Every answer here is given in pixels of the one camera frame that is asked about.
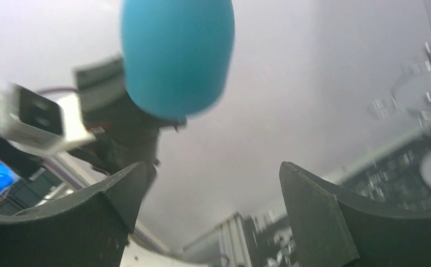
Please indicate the silver round glass rack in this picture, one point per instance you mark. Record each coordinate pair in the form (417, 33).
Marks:
(421, 110)

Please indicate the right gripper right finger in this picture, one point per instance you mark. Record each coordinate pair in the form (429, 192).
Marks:
(332, 226)

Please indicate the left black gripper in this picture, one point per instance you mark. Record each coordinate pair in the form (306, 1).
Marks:
(125, 134)

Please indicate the teal wine glass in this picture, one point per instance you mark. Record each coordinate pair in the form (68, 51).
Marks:
(176, 54)

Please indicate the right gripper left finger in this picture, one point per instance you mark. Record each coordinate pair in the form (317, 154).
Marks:
(86, 228)

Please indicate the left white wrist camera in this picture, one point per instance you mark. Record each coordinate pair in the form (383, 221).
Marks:
(43, 123)

